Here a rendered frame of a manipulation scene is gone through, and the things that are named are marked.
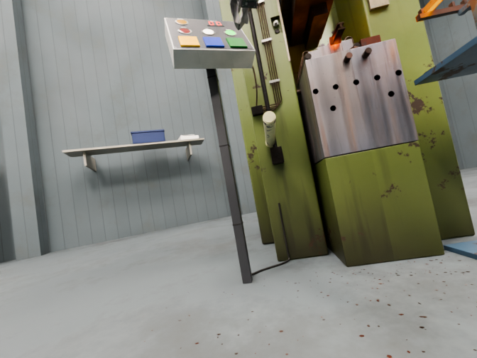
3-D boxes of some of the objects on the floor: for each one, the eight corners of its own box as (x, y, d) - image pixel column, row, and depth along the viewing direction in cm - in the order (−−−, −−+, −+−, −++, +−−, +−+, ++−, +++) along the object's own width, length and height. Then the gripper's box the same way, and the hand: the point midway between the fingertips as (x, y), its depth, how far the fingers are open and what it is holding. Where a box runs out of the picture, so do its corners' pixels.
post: (252, 283, 101) (210, 42, 108) (243, 284, 101) (201, 45, 109) (253, 279, 105) (212, 47, 112) (243, 280, 105) (204, 50, 113)
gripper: (240, -36, 75) (231, 36, 91) (267, -32, 77) (253, 37, 94) (233, -43, 79) (226, 26, 96) (258, -40, 82) (247, 28, 99)
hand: (238, 25), depth 96 cm, fingers closed
